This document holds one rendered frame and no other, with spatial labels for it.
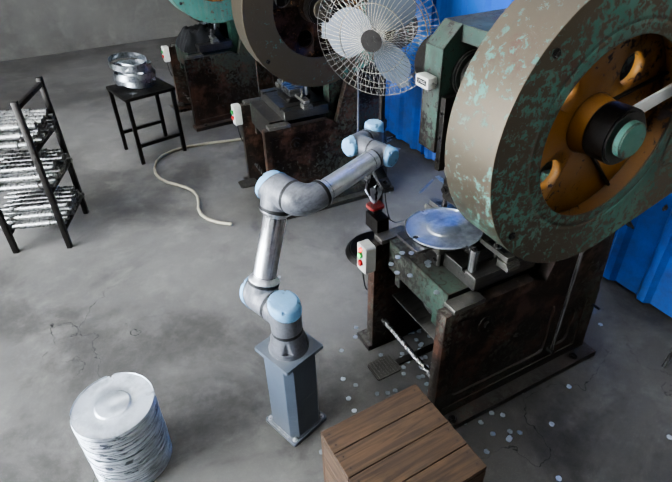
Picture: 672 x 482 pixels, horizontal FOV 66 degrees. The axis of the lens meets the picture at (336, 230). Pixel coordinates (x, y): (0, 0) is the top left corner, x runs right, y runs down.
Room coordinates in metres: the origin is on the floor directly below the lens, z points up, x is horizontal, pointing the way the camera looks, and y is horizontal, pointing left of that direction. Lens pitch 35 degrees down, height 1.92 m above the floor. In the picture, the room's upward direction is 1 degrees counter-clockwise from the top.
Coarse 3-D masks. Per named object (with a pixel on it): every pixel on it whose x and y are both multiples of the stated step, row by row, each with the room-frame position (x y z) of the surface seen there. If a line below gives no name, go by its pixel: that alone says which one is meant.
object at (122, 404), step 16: (96, 384) 1.30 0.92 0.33; (112, 384) 1.30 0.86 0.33; (128, 384) 1.30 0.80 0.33; (144, 384) 1.30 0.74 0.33; (80, 400) 1.23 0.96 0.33; (96, 400) 1.23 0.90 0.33; (112, 400) 1.22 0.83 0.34; (128, 400) 1.22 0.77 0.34; (144, 400) 1.23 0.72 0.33; (80, 416) 1.16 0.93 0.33; (96, 416) 1.16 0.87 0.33; (112, 416) 1.16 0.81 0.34; (128, 416) 1.16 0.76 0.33; (144, 416) 1.15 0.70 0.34; (80, 432) 1.10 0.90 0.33; (96, 432) 1.10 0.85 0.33; (112, 432) 1.10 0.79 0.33
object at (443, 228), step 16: (432, 208) 1.77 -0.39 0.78; (448, 208) 1.77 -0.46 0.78; (416, 224) 1.66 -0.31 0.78; (432, 224) 1.65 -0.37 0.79; (448, 224) 1.65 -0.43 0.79; (464, 224) 1.65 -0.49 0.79; (416, 240) 1.55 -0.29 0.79; (432, 240) 1.55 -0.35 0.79; (448, 240) 1.55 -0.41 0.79; (464, 240) 1.54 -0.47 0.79
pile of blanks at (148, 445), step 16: (160, 416) 1.24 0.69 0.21; (128, 432) 1.10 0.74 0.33; (144, 432) 1.13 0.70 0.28; (160, 432) 1.20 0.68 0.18; (96, 448) 1.07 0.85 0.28; (112, 448) 1.07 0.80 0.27; (128, 448) 1.09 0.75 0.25; (144, 448) 1.12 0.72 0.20; (160, 448) 1.17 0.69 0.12; (96, 464) 1.08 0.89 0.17; (112, 464) 1.07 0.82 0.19; (128, 464) 1.08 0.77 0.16; (144, 464) 1.10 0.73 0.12; (160, 464) 1.15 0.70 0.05; (112, 480) 1.07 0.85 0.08; (128, 480) 1.08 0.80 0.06; (144, 480) 1.09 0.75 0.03
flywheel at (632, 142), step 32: (608, 64) 1.34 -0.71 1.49; (640, 64) 1.42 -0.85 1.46; (576, 96) 1.30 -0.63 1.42; (608, 96) 1.33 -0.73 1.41; (640, 96) 1.42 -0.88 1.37; (576, 128) 1.28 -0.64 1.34; (608, 128) 1.21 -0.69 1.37; (640, 128) 1.22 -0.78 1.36; (544, 160) 1.27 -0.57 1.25; (576, 160) 1.33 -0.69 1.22; (608, 160) 1.22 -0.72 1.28; (640, 160) 1.42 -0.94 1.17; (544, 192) 1.28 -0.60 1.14; (576, 192) 1.35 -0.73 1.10; (608, 192) 1.38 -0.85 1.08
